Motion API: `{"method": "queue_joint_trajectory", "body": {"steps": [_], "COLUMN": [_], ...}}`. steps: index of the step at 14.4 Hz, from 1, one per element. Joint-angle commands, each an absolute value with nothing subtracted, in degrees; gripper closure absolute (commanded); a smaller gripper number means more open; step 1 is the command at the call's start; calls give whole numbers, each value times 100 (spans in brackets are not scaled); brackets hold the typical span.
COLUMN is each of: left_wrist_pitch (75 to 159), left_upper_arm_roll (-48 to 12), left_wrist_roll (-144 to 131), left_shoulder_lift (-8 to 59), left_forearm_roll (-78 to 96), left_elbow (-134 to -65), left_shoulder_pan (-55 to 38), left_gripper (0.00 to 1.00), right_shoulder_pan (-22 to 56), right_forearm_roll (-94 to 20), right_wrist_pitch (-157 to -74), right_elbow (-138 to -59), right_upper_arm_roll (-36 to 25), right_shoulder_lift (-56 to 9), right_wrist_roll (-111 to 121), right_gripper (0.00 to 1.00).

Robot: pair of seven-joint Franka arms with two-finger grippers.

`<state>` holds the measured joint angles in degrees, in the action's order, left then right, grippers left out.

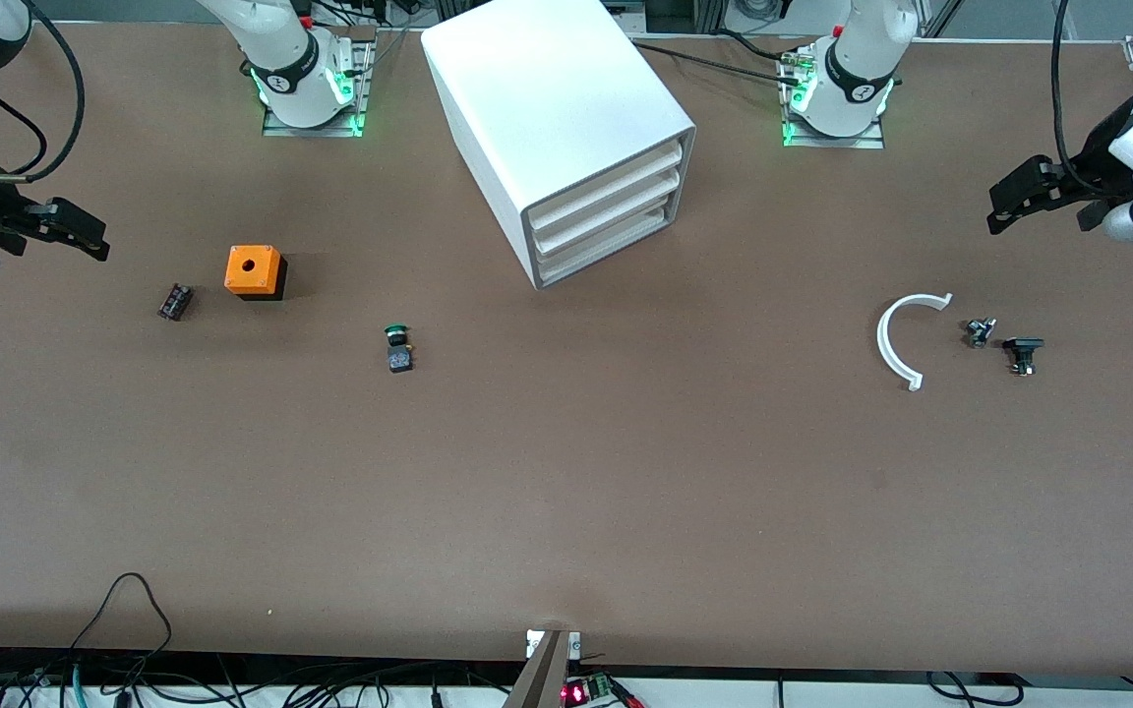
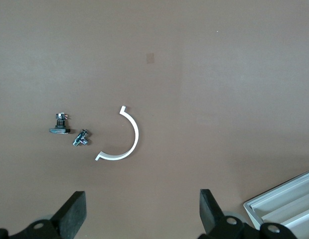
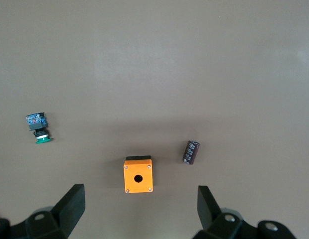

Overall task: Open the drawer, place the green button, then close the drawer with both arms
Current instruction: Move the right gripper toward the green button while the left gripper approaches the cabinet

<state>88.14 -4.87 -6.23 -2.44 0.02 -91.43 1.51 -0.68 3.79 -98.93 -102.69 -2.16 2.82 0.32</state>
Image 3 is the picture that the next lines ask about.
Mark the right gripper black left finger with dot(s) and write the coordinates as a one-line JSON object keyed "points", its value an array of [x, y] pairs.
{"points": [[67, 209]]}

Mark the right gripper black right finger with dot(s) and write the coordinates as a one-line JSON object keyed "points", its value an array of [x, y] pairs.
{"points": [[206, 209]]}

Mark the green push button switch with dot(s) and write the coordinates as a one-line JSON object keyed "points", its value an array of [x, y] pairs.
{"points": [[36, 123]]}

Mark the dark cylindrical capacitor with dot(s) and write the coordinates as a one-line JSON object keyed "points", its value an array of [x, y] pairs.
{"points": [[191, 152]]}

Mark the orange button enclosure box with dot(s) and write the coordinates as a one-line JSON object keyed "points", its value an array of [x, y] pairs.
{"points": [[134, 169]]}

